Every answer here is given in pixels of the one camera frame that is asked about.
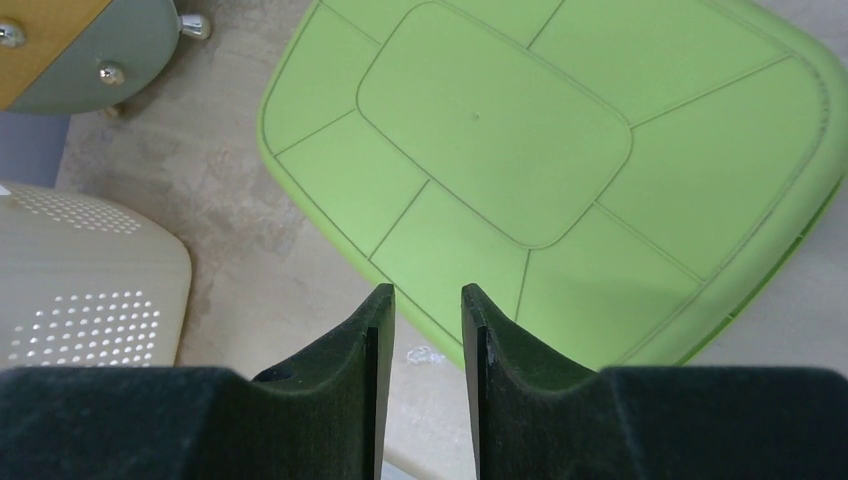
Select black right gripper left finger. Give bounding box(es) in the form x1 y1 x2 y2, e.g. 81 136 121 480
1 284 395 479

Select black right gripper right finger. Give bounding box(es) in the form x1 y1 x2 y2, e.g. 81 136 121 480
461 284 847 479

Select green plastic tray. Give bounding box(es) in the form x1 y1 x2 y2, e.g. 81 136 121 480
257 1 847 369

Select white orange yellow cylinder container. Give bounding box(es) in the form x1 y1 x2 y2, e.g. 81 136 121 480
1 1 212 116

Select cream perforated laundry basket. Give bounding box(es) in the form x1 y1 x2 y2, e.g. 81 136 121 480
1 181 192 369

